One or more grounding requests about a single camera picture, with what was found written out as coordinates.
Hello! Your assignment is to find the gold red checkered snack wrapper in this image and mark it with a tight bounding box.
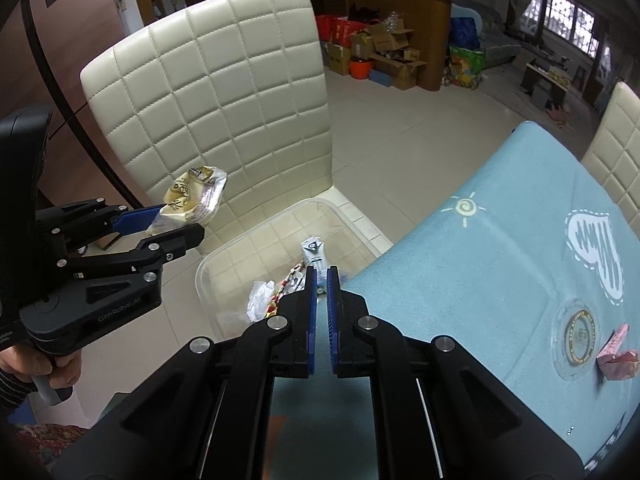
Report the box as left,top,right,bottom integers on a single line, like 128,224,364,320
266,261,306,318

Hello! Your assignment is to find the white tissue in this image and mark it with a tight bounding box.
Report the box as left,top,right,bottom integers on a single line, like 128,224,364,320
246,281,276,323

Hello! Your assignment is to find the cream printed snack bag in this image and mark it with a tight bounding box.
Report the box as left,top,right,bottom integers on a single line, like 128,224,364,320
145,166,228,236

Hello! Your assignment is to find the white blue small packet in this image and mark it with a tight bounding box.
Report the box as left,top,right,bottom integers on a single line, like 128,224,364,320
302,236,330,275

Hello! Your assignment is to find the person's left hand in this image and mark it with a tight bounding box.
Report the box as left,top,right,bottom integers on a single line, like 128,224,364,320
0,344,82,389

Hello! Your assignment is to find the clear plastic bin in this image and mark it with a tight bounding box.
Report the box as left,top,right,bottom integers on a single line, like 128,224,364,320
195,188,392,341

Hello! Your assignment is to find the near cream quilted chair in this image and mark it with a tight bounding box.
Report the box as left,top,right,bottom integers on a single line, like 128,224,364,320
80,0,390,254

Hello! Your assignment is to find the cream quilted chair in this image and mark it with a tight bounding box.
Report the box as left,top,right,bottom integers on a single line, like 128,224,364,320
582,81,640,235
80,0,390,254

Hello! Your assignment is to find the light blue patterned tablecloth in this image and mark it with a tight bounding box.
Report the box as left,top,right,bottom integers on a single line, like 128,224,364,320
98,120,640,480

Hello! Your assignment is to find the orange plastic bucket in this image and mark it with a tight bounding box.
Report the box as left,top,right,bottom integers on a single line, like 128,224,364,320
348,58,372,80

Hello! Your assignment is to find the clear round gold coaster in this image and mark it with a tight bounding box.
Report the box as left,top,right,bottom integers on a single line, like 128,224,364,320
551,298,600,382

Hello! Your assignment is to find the pile of cardboard boxes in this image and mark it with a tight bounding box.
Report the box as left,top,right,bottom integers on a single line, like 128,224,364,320
316,13,425,91

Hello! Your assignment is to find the colourful green shopping bag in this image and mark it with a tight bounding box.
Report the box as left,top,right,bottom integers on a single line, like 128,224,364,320
449,46,486,90

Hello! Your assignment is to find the brown wooden cabinet counter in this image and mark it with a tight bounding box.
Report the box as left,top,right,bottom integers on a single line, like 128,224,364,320
347,0,451,91

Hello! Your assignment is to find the pink crumpled paper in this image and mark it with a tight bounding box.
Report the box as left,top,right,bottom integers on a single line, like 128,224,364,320
596,324,639,382

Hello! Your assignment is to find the grey sofa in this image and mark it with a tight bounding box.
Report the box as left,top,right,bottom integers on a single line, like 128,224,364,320
450,0,521,68

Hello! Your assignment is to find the low coffee table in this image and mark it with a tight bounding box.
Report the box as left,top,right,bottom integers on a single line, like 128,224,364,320
521,60,570,108

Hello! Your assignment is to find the middle cream quilted chair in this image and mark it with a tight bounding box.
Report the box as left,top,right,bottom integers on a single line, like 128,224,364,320
582,81,640,235

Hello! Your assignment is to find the barred window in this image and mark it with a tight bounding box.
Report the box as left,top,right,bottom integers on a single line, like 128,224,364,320
518,0,612,72

